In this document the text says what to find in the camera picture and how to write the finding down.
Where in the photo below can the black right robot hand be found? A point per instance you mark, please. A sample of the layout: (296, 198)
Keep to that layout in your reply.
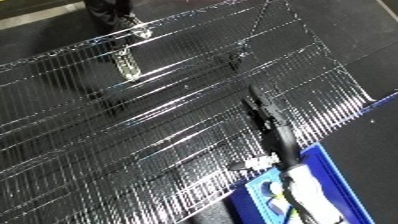
(277, 133)

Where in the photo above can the pale right robot forearm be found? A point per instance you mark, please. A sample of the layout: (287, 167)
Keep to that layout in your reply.
(314, 196)

